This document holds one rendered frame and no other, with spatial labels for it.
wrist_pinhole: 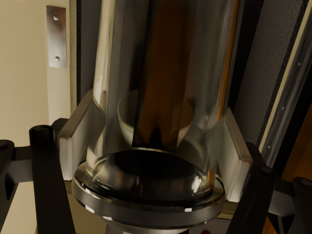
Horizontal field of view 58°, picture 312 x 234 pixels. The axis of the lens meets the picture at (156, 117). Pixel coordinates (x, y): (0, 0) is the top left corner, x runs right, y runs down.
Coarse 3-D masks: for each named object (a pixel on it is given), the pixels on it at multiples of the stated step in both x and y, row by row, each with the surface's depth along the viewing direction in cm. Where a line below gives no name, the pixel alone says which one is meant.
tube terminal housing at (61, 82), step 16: (48, 0) 32; (64, 0) 31; (304, 16) 31; (48, 64) 35; (288, 64) 33; (48, 80) 36; (64, 80) 36; (48, 96) 37; (64, 96) 37; (64, 112) 38; (272, 112) 36
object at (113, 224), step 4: (104, 220) 18; (108, 224) 18; (112, 224) 17; (116, 224) 17; (120, 224) 17; (120, 228) 17; (124, 228) 17; (128, 228) 17; (132, 228) 17; (136, 228) 17; (140, 228) 16; (124, 232) 20; (128, 232) 17; (132, 232) 17; (136, 232) 17; (140, 232) 17; (144, 232) 17; (148, 232) 17; (152, 232) 17; (156, 232) 17; (160, 232) 17; (164, 232) 17; (168, 232) 17; (172, 232) 17; (176, 232) 17; (180, 232) 18
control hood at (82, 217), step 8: (72, 200) 40; (72, 208) 40; (80, 208) 40; (224, 208) 41; (232, 208) 41; (72, 216) 39; (80, 216) 39; (88, 216) 39; (96, 216) 40; (224, 216) 40; (232, 216) 41; (80, 224) 39; (88, 224) 39; (96, 224) 39; (104, 224) 39; (80, 232) 39; (88, 232) 39; (96, 232) 39; (104, 232) 39
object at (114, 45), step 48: (144, 0) 15; (192, 0) 14; (240, 0) 16; (144, 48) 15; (192, 48) 15; (96, 96) 17; (144, 96) 15; (192, 96) 15; (96, 144) 17; (144, 144) 15; (192, 144) 16; (96, 192) 16; (144, 192) 16; (192, 192) 17
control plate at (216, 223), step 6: (210, 222) 40; (216, 222) 40; (222, 222) 40; (228, 222) 40; (108, 228) 39; (114, 228) 39; (192, 228) 40; (198, 228) 40; (204, 228) 40; (210, 228) 40; (216, 228) 40; (222, 228) 40
